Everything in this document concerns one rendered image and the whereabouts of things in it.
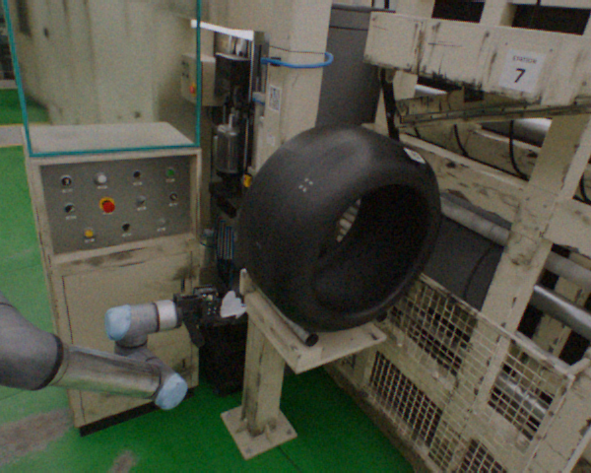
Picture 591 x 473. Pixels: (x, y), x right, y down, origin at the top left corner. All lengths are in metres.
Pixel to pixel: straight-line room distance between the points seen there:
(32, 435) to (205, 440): 0.74
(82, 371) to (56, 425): 1.51
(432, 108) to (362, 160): 0.44
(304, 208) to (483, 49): 0.56
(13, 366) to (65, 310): 1.04
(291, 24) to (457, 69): 0.47
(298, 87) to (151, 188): 0.68
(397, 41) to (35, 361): 1.17
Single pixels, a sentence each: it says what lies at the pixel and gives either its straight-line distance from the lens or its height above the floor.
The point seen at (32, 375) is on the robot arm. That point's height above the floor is 1.21.
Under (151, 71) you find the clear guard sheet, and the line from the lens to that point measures 1.62.
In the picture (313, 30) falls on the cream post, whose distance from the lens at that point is 1.42.
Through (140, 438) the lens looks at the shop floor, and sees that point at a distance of 2.29.
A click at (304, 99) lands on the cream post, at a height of 1.52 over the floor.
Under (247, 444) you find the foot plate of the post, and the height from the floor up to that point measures 0.01.
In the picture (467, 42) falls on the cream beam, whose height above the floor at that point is 1.74.
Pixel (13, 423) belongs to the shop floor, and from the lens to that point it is 2.49.
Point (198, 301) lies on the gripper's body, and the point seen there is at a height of 1.10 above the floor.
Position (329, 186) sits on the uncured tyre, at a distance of 1.08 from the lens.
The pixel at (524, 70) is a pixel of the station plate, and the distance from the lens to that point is 1.16.
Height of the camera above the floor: 1.77
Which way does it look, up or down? 27 degrees down
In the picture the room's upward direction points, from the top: 7 degrees clockwise
